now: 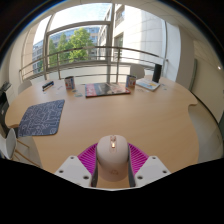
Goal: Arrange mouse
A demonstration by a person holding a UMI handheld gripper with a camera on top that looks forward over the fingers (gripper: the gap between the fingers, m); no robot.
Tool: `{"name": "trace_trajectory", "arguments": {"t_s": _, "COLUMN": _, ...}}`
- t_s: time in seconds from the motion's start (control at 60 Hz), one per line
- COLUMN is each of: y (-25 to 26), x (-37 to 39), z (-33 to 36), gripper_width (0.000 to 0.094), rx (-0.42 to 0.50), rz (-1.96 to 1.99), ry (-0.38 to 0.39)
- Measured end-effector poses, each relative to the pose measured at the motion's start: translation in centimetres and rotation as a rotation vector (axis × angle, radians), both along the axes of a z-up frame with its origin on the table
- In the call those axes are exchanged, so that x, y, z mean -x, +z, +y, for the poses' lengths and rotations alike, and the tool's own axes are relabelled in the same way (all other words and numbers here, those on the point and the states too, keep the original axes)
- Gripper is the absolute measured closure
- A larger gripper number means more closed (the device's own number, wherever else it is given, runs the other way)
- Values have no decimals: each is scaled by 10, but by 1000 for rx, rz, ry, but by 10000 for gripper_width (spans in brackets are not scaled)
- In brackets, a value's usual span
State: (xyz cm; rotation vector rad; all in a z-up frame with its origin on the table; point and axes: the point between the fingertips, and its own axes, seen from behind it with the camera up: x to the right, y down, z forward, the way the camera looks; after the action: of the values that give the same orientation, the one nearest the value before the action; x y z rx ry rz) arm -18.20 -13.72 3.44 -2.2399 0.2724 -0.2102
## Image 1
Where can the dark blue patterned mouse pad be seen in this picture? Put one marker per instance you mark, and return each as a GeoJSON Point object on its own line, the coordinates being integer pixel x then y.
{"type": "Point", "coordinates": [41, 118]}

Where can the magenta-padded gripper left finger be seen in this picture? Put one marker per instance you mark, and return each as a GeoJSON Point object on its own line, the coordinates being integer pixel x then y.
{"type": "Point", "coordinates": [75, 168]}

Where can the tall black speaker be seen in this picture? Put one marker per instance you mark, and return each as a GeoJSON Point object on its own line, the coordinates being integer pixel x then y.
{"type": "Point", "coordinates": [157, 73]}

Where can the light blue booklet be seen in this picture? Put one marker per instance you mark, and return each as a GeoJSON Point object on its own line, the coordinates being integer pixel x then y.
{"type": "Point", "coordinates": [148, 84]}

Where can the black office printer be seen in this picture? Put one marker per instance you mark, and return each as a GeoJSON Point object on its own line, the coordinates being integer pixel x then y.
{"type": "Point", "coordinates": [3, 100]}

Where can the black case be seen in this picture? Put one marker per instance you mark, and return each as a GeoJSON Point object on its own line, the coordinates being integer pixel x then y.
{"type": "Point", "coordinates": [47, 85]}

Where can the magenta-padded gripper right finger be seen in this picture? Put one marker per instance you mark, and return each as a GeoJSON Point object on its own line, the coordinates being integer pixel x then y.
{"type": "Point", "coordinates": [150, 168]}

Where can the grey metal railing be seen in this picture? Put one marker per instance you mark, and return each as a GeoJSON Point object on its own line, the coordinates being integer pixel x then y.
{"type": "Point", "coordinates": [86, 48]}

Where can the printed mug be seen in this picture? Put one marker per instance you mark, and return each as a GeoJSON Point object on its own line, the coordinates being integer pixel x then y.
{"type": "Point", "coordinates": [69, 82]}

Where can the white chair with wooden legs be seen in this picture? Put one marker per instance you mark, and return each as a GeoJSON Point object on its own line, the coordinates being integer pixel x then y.
{"type": "Point", "coordinates": [10, 145]}

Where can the pale pink computer mouse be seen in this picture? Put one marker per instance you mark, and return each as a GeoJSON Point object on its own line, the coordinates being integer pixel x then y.
{"type": "Point", "coordinates": [112, 160]}

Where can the red and black magazine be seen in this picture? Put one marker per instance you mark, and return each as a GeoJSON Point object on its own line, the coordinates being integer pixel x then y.
{"type": "Point", "coordinates": [106, 89]}

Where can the printed paper cup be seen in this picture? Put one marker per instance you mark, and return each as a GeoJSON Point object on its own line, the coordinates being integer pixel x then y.
{"type": "Point", "coordinates": [131, 81]}

